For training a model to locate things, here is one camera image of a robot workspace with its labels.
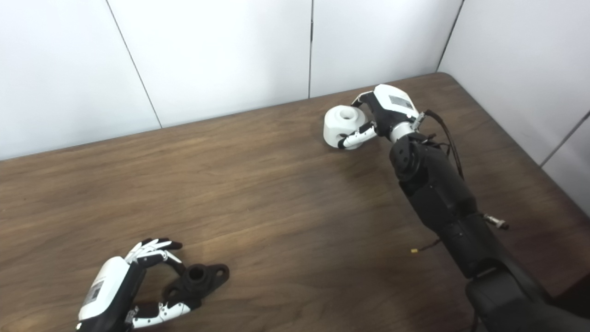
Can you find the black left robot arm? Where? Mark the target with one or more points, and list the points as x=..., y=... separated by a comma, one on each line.
x=126, y=328

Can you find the round white plastic piece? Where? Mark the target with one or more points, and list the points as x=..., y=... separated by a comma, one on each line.
x=339, y=127

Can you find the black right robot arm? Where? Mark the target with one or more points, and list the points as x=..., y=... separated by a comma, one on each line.
x=442, y=193

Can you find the black plastic holder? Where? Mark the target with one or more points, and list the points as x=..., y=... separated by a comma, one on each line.
x=203, y=276

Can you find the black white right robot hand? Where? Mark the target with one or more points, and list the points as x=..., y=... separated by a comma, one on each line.
x=392, y=110

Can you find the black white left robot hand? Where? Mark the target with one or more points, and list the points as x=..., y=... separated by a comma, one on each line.
x=108, y=286

